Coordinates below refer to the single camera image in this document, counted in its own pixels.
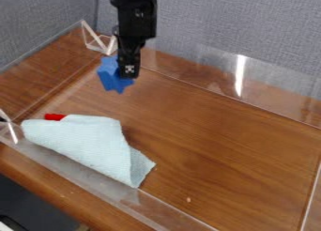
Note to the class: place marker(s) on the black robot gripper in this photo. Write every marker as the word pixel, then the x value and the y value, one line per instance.
pixel 136 28

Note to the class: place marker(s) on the blue star foam block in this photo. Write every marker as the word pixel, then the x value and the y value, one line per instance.
pixel 110 77

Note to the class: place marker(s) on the light blue cloth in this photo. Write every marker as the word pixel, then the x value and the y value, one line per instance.
pixel 92 140

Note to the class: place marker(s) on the red block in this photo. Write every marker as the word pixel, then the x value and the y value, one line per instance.
pixel 56 117

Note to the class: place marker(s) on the clear acrylic corner bracket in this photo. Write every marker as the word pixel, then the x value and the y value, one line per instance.
pixel 98 43

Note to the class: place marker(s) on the clear acrylic left bracket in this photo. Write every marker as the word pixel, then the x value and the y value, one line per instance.
pixel 6 121

